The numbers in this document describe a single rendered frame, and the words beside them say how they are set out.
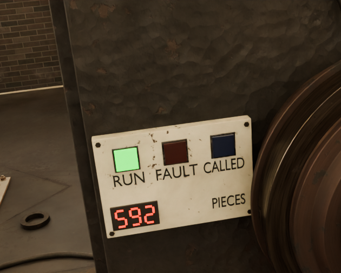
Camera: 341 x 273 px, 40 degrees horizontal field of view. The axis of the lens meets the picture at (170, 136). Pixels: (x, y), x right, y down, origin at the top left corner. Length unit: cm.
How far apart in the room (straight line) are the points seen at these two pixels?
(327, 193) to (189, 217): 25
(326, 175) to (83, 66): 39
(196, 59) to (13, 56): 616
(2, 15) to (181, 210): 612
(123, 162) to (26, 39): 608
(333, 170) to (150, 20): 34
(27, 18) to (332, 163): 625
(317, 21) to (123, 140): 36
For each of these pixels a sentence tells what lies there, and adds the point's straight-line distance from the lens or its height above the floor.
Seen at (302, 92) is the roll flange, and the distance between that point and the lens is 72.
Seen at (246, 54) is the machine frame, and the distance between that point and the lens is 77.
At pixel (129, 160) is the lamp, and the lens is 75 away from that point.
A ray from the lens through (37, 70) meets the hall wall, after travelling 685.
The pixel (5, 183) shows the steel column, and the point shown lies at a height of 3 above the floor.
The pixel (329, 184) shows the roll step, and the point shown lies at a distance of 68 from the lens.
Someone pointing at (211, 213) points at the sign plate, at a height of 108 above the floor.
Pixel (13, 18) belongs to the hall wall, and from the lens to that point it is 678.
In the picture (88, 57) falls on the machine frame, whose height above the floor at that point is 137.
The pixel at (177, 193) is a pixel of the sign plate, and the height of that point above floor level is 112.
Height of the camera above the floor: 149
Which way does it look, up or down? 20 degrees down
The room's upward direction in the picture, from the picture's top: 6 degrees counter-clockwise
